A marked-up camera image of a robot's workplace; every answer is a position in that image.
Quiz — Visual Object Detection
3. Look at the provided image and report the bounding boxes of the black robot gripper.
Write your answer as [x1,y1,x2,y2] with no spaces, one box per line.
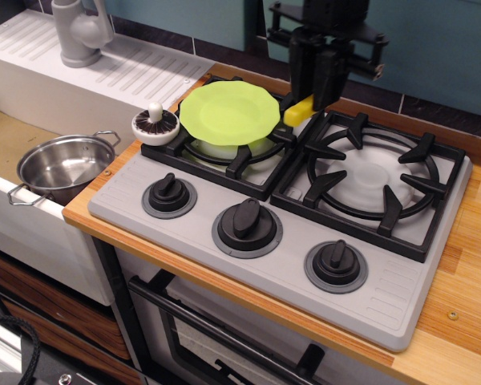
[268,1,389,111]

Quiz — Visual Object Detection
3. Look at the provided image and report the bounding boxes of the yellow toy fry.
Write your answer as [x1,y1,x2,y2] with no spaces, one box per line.
[283,95,315,128]

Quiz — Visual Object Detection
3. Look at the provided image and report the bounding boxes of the green plastic plate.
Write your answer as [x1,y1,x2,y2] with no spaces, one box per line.
[180,80,280,146]

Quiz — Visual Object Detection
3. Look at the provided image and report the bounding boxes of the white toy mushroom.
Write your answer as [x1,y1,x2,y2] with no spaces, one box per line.
[131,102,180,147]

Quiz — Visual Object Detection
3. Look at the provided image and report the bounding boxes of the small steel pot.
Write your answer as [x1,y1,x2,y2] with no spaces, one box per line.
[7,131,121,206]

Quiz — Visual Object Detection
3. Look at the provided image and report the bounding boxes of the white toy sink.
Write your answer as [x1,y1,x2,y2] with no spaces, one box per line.
[0,10,212,306]

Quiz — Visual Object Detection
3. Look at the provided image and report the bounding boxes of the left black burner grate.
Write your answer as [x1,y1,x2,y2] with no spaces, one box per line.
[141,76,311,201]

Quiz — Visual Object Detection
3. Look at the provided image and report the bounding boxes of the black burner grate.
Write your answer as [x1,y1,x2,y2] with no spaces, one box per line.
[141,76,311,201]
[270,111,472,262]

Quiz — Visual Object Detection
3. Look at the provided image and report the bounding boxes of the right black burner grate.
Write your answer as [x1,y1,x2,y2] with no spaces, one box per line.
[270,111,472,262]

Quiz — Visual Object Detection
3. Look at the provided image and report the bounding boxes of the middle black stove knob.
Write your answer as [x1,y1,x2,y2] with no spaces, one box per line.
[212,198,283,259]

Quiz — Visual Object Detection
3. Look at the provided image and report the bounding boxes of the black stove knob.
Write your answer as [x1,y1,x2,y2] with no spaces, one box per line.
[142,172,198,220]
[304,240,369,294]
[212,198,283,259]

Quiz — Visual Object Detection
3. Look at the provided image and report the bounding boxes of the left black stove knob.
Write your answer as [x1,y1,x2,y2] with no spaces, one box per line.
[142,172,198,220]

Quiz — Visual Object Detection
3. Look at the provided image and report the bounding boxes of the right black stove knob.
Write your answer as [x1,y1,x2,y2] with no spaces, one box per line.
[304,240,369,294]

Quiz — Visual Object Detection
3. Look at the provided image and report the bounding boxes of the grey toy stove top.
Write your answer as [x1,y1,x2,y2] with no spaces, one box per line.
[87,79,474,354]

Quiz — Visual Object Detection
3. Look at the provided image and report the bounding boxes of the grey toy faucet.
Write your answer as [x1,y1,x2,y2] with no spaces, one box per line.
[51,0,114,68]

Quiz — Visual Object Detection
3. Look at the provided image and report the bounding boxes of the toy oven door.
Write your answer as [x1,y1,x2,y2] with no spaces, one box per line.
[128,270,392,384]

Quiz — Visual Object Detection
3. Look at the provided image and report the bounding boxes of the wooden drawer fronts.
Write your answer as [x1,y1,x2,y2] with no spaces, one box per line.
[0,251,142,384]

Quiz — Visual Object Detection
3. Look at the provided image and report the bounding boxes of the black braided cable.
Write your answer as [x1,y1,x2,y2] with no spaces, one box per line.
[0,314,41,385]

